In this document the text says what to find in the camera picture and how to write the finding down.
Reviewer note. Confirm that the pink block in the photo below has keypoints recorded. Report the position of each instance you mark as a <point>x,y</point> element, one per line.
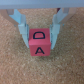
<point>40,42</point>

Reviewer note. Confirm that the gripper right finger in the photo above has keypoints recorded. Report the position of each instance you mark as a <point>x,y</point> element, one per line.
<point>57,26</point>

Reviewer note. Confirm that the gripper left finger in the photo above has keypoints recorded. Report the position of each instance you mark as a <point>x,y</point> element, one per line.
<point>20,25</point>

